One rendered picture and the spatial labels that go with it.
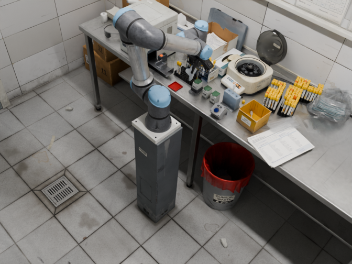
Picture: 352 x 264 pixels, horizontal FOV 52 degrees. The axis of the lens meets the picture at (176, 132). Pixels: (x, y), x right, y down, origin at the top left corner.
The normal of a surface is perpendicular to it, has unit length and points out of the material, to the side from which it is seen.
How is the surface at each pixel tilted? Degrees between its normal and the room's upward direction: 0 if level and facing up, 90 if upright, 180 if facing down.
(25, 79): 90
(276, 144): 0
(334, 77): 90
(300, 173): 0
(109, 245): 0
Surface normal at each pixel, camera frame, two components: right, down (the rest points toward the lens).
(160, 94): 0.15, -0.59
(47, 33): 0.71, 0.55
